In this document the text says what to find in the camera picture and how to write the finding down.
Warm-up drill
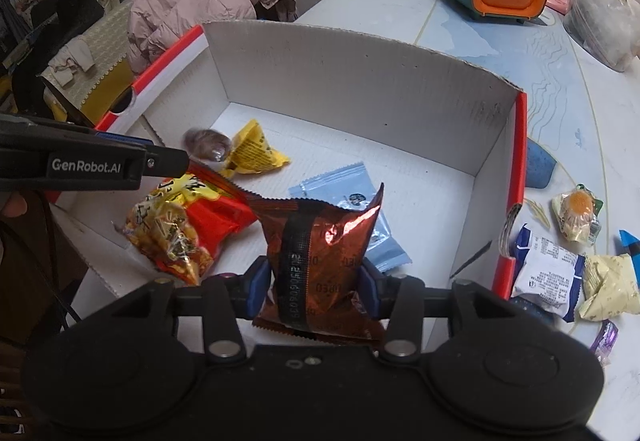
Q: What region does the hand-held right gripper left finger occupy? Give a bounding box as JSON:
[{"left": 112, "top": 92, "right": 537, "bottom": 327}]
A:
[{"left": 107, "top": 255, "right": 273, "bottom": 364}]

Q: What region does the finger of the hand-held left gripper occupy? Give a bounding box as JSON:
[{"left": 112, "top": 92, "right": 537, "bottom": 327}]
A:
[
  {"left": 92, "top": 131, "right": 153, "bottom": 148},
  {"left": 142, "top": 144, "right": 190, "bottom": 177}
]

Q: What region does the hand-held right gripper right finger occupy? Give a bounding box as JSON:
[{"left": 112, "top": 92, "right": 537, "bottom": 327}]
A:
[{"left": 357, "top": 257, "right": 511, "bottom": 364}]

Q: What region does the small brown candy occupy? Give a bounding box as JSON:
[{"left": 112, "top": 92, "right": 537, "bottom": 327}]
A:
[{"left": 182, "top": 128, "right": 232, "bottom": 163}]

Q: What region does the reddish brown foil packet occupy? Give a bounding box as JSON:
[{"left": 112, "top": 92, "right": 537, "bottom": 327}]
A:
[{"left": 247, "top": 182, "right": 387, "bottom": 341}]

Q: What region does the red yellow snack bag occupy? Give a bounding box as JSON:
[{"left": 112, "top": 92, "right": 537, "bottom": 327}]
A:
[{"left": 122, "top": 161, "right": 266, "bottom": 286}]

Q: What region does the yellow triangular snack packet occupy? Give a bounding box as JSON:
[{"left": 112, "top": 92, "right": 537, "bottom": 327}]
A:
[{"left": 220, "top": 119, "right": 292, "bottom": 179}]

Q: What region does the light blue packet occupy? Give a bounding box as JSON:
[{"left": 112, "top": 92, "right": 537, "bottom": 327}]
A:
[{"left": 289, "top": 162, "right": 413, "bottom": 274}]

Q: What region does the blue white snack packet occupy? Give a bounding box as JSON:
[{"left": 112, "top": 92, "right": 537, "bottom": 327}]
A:
[{"left": 510, "top": 223, "right": 587, "bottom": 323}]

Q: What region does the red white cardboard box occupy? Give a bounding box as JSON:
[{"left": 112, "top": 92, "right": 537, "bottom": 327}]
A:
[{"left": 50, "top": 20, "right": 529, "bottom": 337}]

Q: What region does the orange pastry clear packet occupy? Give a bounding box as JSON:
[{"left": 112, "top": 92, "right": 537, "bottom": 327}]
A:
[{"left": 551, "top": 184, "right": 605, "bottom": 246}]

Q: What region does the pale yellow snack packet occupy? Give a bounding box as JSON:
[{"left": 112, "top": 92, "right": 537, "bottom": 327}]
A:
[{"left": 575, "top": 253, "right": 640, "bottom": 322}]

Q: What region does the bright blue snack packet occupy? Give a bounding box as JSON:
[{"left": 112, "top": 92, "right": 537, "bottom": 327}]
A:
[{"left": 619, "top": 229, "right": 640, "bottom": 282}]

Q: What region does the person's left hand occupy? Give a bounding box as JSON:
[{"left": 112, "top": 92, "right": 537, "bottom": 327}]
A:
[{"left": 0, "top": 194, "right": 29, "bottom": 218}]

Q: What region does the cream cover yellow sofa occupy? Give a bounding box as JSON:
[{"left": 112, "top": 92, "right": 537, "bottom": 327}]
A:
[{"left": 37, "top": 0, "right": 138, "bottom": 122}]

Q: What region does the beige cloth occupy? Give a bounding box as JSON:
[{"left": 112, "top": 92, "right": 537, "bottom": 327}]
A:
[{"left": 42, "top": 38, "right": 96, "bottom": 87}]

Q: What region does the black cloth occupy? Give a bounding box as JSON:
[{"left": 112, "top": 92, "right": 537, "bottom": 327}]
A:
[{"left": 12, "top": 0, "right": 106, "bottom": 122}]

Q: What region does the purple wrapped candy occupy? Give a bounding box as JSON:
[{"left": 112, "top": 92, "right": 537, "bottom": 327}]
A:
[{"left": 589, "top": 320, "right": 620, "bottom": 367}]

